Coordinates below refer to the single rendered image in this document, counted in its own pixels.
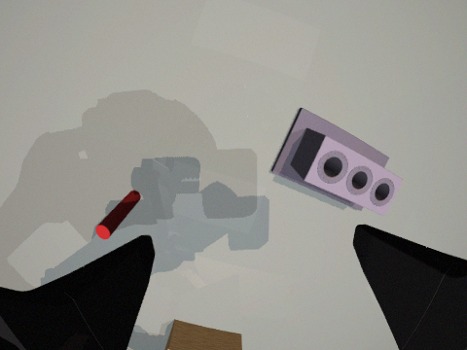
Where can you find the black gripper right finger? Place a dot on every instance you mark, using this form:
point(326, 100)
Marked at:
point(422, 293)

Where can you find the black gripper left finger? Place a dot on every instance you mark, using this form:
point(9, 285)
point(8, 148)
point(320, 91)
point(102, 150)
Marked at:
point(93, 308)

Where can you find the red peg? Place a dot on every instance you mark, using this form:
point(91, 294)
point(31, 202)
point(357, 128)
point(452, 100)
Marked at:
point(113, 220)

